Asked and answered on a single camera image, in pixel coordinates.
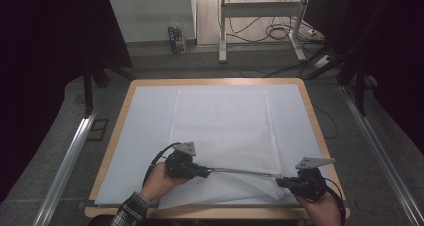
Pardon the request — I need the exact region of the white table mat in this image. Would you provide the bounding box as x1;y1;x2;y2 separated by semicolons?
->
94;83;323;207

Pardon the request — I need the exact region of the black metal stand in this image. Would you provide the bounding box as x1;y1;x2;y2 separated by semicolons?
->
82;60;136;119
304;45;368;117

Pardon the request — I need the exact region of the right hand-held gripper black cable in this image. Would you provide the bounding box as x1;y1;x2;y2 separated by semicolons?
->
324;177;347;224

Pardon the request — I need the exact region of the tangle of black floor cables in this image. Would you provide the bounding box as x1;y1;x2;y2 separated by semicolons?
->
226;0;321;44

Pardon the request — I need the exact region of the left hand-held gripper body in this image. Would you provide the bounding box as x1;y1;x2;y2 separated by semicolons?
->
165;141;202;180

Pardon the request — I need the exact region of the white metal desk frame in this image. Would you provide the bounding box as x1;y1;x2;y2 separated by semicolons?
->
218;0;313;64

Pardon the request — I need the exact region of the pack of bottles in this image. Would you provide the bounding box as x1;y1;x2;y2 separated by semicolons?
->
167;21;188;55

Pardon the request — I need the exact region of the wooden table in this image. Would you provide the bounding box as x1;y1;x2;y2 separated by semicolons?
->
84;78;351;220

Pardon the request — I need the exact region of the long black floor cable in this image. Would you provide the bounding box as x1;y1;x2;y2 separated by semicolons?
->
239;61;318;79

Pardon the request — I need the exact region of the hand-held gripper black cable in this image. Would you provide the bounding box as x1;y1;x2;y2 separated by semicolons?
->
324;177;347;224
142;142;183;188

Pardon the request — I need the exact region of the black curtain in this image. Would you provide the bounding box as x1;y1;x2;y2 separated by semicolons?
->
309;0;424;154
0;0;134;204

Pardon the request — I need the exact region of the person's right hand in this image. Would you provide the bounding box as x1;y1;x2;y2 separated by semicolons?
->
295;191;343;226

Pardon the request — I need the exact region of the white power strip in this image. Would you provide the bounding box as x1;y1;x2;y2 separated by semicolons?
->
313;54;334;69

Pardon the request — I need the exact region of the white cabinet panel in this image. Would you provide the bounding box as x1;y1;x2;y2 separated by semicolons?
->
108;0;198;44

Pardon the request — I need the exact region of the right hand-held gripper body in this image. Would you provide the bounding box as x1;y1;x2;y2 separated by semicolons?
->
288;157;336;202

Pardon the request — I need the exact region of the left hand-held gripper black cable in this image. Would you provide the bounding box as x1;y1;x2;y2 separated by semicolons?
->
142;142;183;188

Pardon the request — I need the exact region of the thin black floor cable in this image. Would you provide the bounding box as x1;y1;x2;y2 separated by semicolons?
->
313;104;340;141

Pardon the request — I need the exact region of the person's left hand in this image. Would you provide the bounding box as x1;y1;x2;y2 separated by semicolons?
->
139;161;188;202

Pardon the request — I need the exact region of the aluminium floor rail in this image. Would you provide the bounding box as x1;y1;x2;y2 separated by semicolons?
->
33;107;101;226
339;85;424;226

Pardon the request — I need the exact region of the white mesh laundry bag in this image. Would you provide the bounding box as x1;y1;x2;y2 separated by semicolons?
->
159;88;285;210

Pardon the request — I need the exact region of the black floor outlet frame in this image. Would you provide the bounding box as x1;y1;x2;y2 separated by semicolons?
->
87;118;110;142

